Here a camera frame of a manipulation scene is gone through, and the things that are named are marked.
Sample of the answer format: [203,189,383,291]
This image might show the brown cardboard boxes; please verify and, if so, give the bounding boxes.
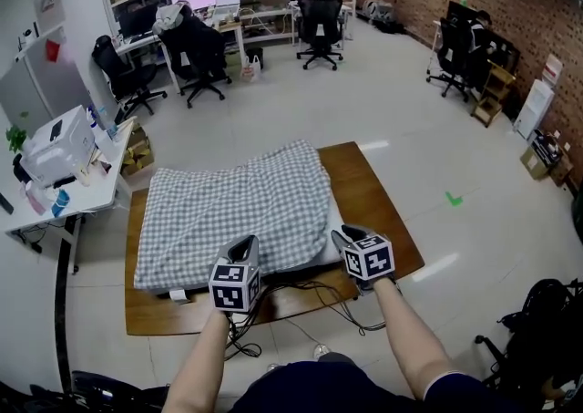
[120,125,156,177]

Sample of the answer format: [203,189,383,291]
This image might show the black monitor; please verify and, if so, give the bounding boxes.
[118,4,159,39]

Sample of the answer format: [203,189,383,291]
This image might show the white desk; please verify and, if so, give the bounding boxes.
[0,118,138,275]

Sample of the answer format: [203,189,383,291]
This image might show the white printer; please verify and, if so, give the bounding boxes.
[19,105,97,188]

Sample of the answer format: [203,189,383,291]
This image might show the white air purifier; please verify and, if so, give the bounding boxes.
[513,78,557,139]

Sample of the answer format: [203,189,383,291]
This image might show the black cable bundle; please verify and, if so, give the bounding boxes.
[221,280,389,361]

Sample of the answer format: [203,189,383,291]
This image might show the wooden step stool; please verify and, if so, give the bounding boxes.
[470,61,517,129]

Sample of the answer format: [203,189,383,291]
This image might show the person's right forearm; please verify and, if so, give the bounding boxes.
[372,275,462,402]

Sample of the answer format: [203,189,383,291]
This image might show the grey black bag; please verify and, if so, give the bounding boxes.
[361,0,405,35]

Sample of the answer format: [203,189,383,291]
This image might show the black mesh office chair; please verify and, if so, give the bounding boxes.
[91,34,169,119]

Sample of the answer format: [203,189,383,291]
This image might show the white plastic bag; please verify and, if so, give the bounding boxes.
[240,55,263,84]

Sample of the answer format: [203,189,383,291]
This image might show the black office chair with jacket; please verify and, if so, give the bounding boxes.
[157,13,234,109]

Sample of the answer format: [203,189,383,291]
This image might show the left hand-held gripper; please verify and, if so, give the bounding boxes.
[208,234,263,315]

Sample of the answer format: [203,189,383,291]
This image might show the green potted plant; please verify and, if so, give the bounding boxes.
[5,123,29,153]

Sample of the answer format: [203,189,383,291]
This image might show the grey white checked cloth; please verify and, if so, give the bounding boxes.
[133,139,334,292]

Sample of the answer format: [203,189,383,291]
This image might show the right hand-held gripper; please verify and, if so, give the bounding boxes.
[331,223,403,297]

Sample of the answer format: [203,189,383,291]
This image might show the grey refrigerator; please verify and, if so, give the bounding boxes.
[0,38,94,138]

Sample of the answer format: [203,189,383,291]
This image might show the black folded stand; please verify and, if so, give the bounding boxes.
[474,277,583,406]

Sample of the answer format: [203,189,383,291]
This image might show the white wall poster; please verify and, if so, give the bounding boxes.
[30,0,67,28]

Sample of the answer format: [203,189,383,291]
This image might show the black equipment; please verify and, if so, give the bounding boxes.
[0,369,170,413]

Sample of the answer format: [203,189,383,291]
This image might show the person's dark blue clothing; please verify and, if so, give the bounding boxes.
[230,353,520,413]

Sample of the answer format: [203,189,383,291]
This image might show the person's left forearm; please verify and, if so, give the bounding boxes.
[162,308,234,413]

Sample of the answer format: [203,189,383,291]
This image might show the grey jacket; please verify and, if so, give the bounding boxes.
[151,0,196,36]

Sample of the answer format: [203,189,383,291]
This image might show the black floor cable cover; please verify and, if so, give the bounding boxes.
[53,213,75,397]

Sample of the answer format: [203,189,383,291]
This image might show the cardboard box with black items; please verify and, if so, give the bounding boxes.
[519,129,567,181]

